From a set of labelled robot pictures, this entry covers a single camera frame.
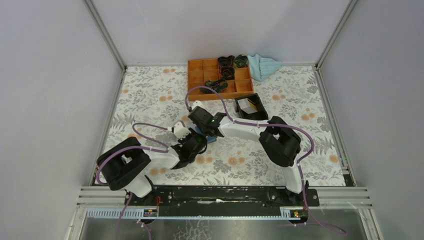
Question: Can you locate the blue leather card holder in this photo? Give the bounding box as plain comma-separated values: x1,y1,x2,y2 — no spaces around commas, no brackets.
195,126,217,145

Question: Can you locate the black card box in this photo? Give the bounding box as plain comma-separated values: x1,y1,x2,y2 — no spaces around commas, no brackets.
234,93,269,121

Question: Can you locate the black rolled band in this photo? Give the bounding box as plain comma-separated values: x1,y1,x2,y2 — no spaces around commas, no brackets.
233,54,249,69
220,66,235,80
217,55,235,69

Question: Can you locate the black tangled band pile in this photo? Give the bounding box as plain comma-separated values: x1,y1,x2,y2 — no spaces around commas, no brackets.
200,78,228,94

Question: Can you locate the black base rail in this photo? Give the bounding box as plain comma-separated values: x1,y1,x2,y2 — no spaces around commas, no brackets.
124,185,320,217

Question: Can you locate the orange compartment tray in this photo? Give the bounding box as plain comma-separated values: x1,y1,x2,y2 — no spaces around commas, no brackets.
188,54,254,101

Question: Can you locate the light blue folded cloth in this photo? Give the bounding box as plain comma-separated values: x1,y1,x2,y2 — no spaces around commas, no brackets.
247,54,283,82

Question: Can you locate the black rolled band left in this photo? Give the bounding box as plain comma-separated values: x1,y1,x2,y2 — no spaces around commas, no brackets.
217,55,235,69

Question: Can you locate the gold card in box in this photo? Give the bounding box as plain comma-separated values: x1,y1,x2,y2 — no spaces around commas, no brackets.
247,100,258,114

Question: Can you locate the white card in box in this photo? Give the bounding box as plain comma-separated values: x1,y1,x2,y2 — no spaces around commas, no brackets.
237,98,249,114

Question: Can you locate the black rolled band top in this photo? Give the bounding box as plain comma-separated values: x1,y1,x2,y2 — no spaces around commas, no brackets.
233,54,249,69

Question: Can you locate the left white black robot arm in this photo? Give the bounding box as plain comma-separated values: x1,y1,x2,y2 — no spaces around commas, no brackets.
95,129,208,206

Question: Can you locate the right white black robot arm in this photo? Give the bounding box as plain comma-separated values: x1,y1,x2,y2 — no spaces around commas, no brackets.
188,106,307,206

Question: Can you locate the black rolled band centre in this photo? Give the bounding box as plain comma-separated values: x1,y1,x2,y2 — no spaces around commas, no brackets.
220,66,235,80

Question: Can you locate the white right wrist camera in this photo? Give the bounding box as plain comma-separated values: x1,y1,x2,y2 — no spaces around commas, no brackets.
191,100,204,110

